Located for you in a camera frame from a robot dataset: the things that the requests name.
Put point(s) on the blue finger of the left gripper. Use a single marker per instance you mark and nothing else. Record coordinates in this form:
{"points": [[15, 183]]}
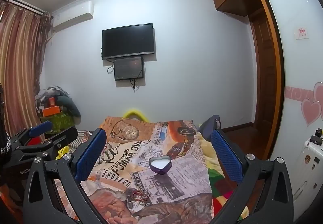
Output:
{"points": [[64, 138], [40, 129]]}

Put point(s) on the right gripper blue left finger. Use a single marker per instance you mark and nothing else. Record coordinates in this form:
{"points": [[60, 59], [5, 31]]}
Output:
{"points": [[76, 167]]}

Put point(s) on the yellow round cushion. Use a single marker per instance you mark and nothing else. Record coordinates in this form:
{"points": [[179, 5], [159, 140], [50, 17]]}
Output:
{"points": [[133, 113]]}

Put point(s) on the small black wall monitor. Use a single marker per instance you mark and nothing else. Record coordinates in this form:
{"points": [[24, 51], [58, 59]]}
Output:
{"points": [[128, 68]]}

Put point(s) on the brown wooden door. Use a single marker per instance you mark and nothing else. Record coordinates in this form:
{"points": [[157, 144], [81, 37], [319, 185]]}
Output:
{"points": [[266, 72]]}

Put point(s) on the white air conditioner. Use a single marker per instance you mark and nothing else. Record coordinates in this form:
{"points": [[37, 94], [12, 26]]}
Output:
{"points": [[72, 16]]}

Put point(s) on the yellow cloth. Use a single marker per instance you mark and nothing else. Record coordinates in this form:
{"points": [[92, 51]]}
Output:
{"points": [[62, 152]]}

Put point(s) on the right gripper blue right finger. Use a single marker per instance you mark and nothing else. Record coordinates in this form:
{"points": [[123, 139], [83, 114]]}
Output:
{"points": [[234, 161]]}

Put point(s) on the dark green pillow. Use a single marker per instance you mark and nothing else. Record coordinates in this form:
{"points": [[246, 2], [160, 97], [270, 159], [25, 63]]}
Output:
{"points": [[68, 105]]}

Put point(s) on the newspaper print blanket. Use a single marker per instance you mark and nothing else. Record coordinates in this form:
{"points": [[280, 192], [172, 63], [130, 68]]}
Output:
{"points": [[150, 173]]}

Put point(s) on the colourful fleece blanket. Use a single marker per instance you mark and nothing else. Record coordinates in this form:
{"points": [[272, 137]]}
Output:
{"points": [[220, 186]]}

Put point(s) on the black wall television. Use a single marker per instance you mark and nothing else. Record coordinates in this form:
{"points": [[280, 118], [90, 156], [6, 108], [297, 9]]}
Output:
{"points": [[127, 41]]}

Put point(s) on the purple heart-shaped tin box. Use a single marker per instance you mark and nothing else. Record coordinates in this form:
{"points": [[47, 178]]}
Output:
{"points": [[160, 165]]}

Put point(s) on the green patterned bin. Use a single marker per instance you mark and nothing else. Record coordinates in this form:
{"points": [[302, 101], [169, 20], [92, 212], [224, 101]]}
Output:
{"points": [[59, 122]]}

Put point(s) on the orange box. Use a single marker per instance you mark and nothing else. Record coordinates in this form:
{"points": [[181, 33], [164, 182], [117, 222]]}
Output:
{"points": [[50, 111]]}

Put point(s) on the dark blue bag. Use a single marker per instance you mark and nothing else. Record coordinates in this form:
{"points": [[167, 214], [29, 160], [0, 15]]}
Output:
{"points": [[209, 126]]}

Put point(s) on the striped brown curtain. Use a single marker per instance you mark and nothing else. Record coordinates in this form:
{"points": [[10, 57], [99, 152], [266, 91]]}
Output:
{"points": [[24, 36]]}

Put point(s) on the white sliding wardrobe door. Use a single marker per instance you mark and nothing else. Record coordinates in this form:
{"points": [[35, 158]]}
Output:
{"points": [[300, 29]]}

